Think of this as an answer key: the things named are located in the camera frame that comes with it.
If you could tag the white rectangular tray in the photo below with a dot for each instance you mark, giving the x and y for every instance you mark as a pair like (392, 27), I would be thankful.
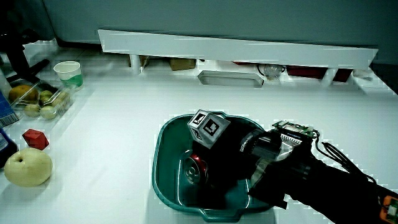
(230, 78)

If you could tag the large dark red box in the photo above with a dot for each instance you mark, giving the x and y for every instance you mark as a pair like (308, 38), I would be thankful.
(306, 72)

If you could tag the black camera stand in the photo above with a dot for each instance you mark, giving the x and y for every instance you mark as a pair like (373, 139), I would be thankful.
(17, 59)

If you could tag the person's right forearm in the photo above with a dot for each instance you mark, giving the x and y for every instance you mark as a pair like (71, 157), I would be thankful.
(326, 186)

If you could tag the red cola can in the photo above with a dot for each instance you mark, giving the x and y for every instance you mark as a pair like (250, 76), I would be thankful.
(196, 169)

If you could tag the yellow pear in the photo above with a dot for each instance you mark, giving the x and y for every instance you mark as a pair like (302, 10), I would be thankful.
(28, 168)

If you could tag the dark blue bottle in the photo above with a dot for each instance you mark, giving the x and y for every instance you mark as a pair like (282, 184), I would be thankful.
(5, 147)

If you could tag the person's right hand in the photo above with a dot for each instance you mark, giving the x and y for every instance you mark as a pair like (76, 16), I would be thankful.
(211, 127)

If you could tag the small green fruit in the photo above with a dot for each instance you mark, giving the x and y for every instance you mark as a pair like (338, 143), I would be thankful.
(61, 97)
(48, 112)
(32, 110)
(45, 96)

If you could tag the clear glass bowl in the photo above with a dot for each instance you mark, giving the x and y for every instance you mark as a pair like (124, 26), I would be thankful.
(271, 71)

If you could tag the white shelf leg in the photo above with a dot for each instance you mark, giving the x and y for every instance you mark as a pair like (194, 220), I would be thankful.
(328, 77)
(135, 64)

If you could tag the brown round fruit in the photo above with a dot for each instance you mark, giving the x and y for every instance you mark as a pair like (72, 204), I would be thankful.
(21, 92)

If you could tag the orange electronic module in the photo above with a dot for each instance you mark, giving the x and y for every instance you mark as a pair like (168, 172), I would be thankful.
(391, 211)

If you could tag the brown cardboard box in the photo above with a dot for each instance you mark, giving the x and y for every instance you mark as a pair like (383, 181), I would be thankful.
(182, 64)

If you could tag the white and green paper cup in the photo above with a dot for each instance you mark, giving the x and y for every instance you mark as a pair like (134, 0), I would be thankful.
(69, 73)

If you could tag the red angular block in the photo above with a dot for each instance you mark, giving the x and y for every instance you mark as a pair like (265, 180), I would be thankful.
(35, 139)

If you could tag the clear plastic fruit tray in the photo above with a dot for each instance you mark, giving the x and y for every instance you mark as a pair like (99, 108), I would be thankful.
(63, 107)

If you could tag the small dark red box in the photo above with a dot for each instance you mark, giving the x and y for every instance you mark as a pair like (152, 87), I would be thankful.
(342, 75)

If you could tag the teal plastic basin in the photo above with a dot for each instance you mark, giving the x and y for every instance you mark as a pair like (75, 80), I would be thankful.
(169, 161)

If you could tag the blue carton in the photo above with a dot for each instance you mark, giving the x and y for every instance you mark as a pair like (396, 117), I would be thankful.
(5, 110)

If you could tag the white shelf board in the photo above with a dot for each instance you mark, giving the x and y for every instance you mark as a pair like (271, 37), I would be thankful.
(236, 49)

